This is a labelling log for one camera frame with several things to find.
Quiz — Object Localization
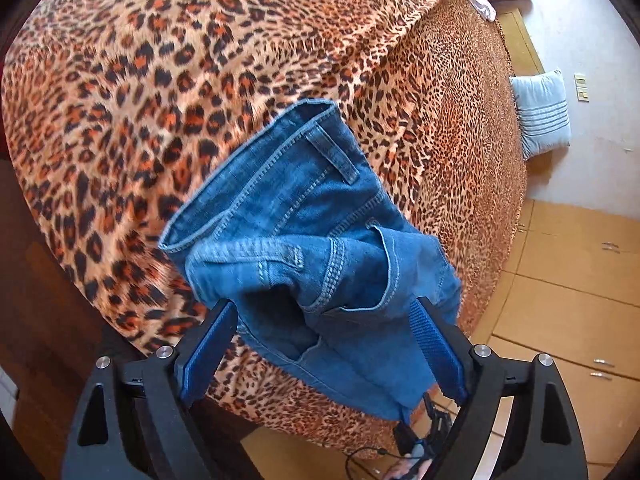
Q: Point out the person's right hand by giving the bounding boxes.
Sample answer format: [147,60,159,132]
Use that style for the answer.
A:
[386,457,427,480]

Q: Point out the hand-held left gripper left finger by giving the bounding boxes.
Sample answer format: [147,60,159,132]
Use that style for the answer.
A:
[61,300,261,480]

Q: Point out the light blue striped pillow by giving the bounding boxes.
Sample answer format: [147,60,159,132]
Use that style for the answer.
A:
[509,70,572,161]

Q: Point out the blue denim pants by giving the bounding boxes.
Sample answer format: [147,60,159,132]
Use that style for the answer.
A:
[159,99,463,421]

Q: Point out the leopard print bed cover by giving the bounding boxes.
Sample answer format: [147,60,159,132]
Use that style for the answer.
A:
[0,0,528,461]

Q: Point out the black cable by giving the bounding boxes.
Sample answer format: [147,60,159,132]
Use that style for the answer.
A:
[344,447,401,480]

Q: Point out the tan wooden wardrobe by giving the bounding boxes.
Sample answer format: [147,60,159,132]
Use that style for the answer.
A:
[470,199,640,466]

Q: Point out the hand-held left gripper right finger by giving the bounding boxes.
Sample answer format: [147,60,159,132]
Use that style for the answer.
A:
[410,296,591,480]

